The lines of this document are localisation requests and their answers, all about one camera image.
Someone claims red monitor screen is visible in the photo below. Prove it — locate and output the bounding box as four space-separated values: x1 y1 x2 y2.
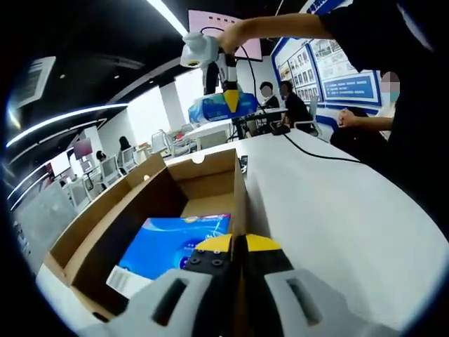
72 138 93 159

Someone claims black equipment stand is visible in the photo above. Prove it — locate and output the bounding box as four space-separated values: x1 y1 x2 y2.
229 107 287 142

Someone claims curved ceiling light strip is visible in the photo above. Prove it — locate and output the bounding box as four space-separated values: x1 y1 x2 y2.
4 102 130 149

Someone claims row of white office chairs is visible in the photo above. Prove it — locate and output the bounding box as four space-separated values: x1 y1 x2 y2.
66 122 199 210

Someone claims person's right hand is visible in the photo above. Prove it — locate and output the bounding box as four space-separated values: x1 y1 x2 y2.
216 20 249 56

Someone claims black cable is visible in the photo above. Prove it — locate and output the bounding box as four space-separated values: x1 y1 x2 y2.
282 132 362 164

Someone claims pink wall screen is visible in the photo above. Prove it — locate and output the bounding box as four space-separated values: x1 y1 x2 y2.
187 9 264 62

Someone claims white barcode carton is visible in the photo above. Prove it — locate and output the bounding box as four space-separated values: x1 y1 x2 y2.
105 265 156 300

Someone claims brown cardboard shoe box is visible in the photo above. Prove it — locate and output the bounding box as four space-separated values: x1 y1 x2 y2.
43 147 249 322

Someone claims blue framed wall board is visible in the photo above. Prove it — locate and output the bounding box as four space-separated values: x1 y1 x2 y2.
270 33 384 112

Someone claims ceiling air conditioner vent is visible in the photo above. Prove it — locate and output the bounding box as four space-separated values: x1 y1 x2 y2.
16 55 58 109

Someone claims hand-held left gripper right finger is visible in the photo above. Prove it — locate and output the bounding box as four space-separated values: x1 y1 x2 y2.
244 233 401 337

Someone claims person's black shirt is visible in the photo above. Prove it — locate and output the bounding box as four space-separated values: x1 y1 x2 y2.
317 0 449 225

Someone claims white blue office chair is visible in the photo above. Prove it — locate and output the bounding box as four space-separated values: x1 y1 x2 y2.
293 94 324 138

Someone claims blue tissue pack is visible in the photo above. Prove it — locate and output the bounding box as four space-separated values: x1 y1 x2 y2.
187 92 260 124
116 211 233 282

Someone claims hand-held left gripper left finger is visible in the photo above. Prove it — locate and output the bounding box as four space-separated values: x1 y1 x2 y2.
83 234 236 337

